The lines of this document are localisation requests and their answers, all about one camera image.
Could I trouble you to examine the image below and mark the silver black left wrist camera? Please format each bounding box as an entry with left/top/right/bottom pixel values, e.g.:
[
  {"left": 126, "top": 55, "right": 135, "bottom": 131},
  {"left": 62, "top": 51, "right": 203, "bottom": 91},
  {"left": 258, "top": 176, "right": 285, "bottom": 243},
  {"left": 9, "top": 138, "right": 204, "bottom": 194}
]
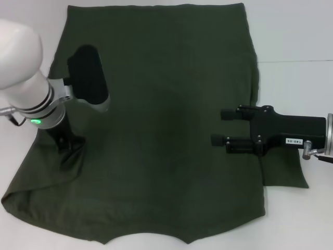
[{"left": 63, "top": 44, "right": 111, "bottom": 114}]

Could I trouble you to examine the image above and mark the dark left arm cable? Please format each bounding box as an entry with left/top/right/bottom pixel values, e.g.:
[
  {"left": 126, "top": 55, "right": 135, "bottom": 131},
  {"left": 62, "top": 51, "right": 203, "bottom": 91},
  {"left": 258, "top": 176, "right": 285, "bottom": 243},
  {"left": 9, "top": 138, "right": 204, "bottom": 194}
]
[{"left": 0, "top": 106, "right": 27, "bottom": 127}]

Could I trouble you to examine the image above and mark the dark green shirt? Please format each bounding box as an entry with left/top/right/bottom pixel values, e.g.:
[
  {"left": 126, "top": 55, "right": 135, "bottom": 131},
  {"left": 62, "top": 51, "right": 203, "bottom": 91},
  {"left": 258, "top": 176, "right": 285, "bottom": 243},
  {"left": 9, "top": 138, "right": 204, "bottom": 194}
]
[{"left": 0, "top": 3, "right": 310, "bottom": 238}]

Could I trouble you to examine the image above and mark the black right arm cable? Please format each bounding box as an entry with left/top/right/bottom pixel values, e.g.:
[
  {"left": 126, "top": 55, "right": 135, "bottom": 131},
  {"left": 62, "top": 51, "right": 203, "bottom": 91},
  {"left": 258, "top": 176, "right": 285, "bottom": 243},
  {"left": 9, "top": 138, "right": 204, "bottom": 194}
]
[{"left": 313, "top": 148, "right": 333, "bottom": 165}]

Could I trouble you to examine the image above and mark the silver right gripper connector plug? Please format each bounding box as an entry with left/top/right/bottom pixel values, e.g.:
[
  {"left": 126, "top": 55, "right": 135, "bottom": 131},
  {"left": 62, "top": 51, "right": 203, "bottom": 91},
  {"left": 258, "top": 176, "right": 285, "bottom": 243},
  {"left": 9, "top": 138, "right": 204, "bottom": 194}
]
[{"left": 303, "top": 140, "right": 315, "bottom": 160}]

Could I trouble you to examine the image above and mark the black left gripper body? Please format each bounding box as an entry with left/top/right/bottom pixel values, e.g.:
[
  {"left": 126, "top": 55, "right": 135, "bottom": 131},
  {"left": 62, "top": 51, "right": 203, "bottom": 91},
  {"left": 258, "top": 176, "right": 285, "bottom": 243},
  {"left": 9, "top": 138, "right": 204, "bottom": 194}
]
[{"left": 45, "top": 114, "right": 76, "bottom": 147}]

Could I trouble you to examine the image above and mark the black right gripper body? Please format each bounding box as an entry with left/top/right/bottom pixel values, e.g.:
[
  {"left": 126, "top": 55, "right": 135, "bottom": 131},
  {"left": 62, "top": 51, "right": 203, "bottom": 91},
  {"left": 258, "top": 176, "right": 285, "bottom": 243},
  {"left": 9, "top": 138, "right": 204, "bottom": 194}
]
[{"left": 249, "top": 105, "right": 327, "bottom": 157}]

